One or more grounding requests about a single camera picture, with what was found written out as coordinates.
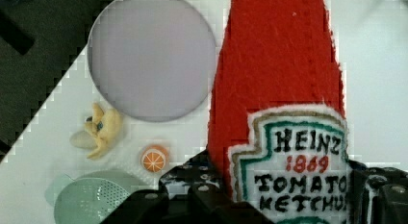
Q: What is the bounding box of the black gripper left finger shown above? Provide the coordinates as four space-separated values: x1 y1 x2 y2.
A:
101 150 274 224

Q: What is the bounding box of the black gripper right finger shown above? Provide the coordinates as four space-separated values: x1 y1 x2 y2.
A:
347 161 408 224

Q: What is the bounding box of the red plush ketchup bottle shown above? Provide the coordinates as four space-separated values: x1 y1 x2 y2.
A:
208 0 351 224

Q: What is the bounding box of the orange slice toy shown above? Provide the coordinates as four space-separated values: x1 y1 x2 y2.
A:
140 144 168 173

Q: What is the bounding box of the green perforated colander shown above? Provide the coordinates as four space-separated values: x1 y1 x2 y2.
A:
44 170 148 224

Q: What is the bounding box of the yellow plush banana toy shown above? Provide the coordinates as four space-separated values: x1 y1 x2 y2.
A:
69 103 123 160

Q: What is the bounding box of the lavender round plate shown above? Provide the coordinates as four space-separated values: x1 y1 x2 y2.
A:
88 0 217 122

